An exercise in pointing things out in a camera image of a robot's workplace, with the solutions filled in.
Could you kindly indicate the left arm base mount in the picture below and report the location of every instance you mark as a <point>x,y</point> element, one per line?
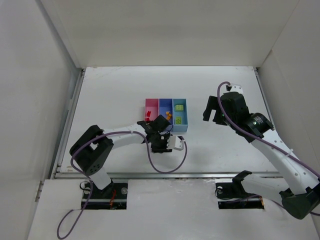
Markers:
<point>112,198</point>

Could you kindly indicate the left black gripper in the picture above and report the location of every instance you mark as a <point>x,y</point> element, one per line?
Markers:
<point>155,125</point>

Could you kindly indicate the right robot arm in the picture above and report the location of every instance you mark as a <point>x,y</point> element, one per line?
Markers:
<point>298,191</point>

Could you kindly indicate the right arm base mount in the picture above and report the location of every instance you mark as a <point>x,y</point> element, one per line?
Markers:
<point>232,196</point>

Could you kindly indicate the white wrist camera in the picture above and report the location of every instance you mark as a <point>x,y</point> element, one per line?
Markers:
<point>234,88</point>
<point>175,142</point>

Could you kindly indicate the pink container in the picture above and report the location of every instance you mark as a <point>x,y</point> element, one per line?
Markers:
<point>151,104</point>

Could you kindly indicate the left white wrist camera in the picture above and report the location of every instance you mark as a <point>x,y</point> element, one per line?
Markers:
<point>175,142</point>

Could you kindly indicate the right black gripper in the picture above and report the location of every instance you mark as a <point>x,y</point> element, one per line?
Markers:
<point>215,110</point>

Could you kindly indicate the light blue container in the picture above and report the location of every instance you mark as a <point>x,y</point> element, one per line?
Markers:
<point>184,114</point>

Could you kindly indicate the green lego brick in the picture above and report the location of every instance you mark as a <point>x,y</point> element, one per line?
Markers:
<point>179,108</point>
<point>178,120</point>

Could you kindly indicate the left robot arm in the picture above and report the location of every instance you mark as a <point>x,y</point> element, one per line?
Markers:
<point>92,149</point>

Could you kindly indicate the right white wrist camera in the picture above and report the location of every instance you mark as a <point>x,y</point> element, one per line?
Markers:
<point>234,88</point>

